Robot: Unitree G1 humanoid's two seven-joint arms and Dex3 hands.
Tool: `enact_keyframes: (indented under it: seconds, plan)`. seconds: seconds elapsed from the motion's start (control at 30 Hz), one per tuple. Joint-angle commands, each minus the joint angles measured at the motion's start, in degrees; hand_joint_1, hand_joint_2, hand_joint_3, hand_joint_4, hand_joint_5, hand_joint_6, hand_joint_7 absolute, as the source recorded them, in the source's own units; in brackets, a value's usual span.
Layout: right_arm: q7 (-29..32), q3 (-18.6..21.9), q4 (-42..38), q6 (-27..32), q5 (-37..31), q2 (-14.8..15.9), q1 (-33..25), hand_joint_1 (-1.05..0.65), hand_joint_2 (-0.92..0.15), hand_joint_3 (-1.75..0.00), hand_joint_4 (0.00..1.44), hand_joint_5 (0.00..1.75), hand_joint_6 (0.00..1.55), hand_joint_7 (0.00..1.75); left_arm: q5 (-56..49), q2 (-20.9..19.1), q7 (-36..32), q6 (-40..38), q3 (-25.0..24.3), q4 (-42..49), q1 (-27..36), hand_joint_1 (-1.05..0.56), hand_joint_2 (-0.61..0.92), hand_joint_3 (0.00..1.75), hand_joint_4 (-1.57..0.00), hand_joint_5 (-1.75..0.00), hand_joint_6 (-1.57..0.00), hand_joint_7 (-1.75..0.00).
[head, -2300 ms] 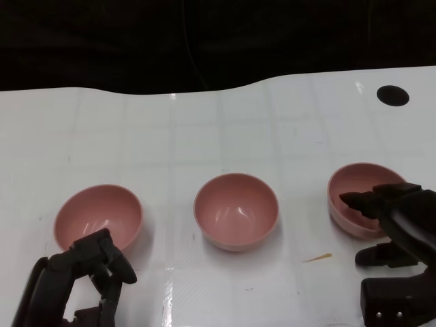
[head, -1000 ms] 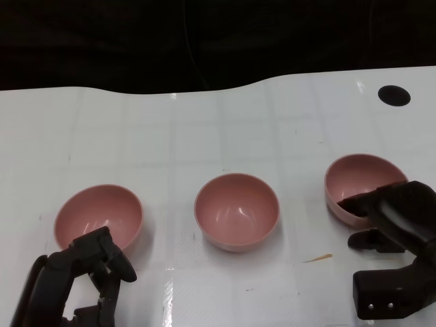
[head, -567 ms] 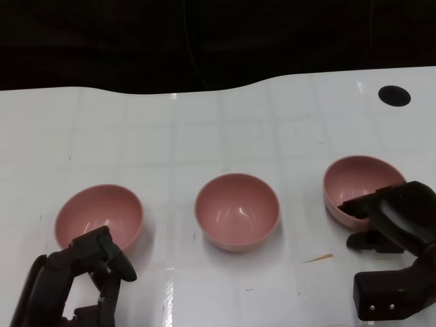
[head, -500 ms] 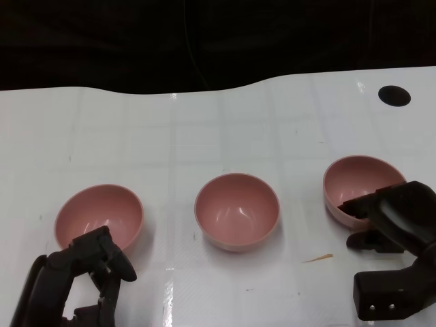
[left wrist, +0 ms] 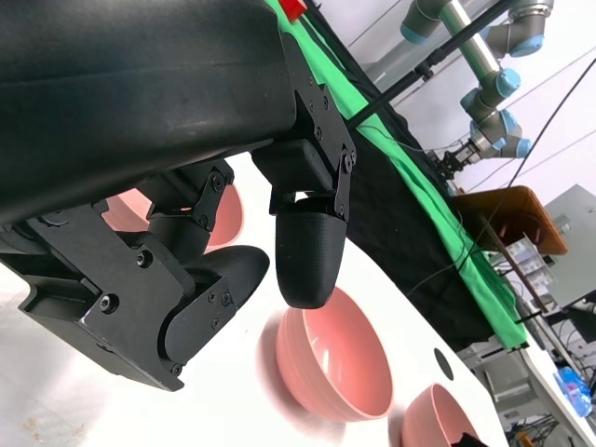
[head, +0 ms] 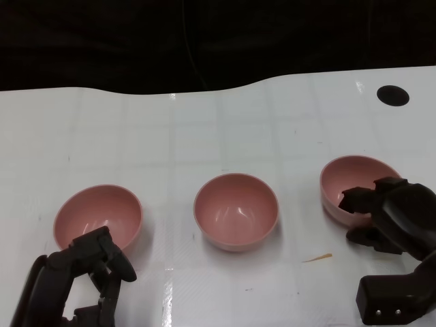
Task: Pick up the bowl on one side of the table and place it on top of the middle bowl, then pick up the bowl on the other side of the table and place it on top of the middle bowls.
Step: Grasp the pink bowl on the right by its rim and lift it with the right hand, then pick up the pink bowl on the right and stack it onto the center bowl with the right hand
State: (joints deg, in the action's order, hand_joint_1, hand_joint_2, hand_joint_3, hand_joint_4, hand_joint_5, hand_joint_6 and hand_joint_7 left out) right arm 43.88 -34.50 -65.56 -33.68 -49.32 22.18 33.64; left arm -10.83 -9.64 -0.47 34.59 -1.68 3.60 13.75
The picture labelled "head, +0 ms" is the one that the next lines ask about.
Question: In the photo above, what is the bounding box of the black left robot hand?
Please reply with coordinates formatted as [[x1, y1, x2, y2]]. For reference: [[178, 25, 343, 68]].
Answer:
[[10, 225, 138, 327]]

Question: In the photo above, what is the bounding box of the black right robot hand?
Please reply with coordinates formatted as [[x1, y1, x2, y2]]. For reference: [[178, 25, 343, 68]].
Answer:
[[338, 176, 436, 262]]

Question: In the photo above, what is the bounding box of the pink plastic bowl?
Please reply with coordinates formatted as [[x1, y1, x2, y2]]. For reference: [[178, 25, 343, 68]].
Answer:
[[193, 172, 280, 253], [319, 155, 405, 228], [52, 184, 143, 253]]

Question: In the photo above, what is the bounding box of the small orange wooden splinter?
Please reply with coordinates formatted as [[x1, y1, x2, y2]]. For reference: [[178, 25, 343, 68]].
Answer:
[[301, 252, 333, 264]]

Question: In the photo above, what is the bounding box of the black round table grommet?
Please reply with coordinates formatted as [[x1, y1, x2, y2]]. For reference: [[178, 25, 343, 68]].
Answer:
[[376, 84, 410, 107]]

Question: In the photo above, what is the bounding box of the black backdrop curtain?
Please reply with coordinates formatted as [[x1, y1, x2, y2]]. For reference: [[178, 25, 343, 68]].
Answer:
[[0, 0, 436, 95]]

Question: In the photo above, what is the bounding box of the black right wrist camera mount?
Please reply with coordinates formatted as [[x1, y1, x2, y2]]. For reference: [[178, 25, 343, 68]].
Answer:
[[356, 250, 436, 324]]

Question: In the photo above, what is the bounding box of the thin hanging background cable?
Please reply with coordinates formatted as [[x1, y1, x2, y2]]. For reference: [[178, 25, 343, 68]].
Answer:
[[185, 0, 211, 91]]

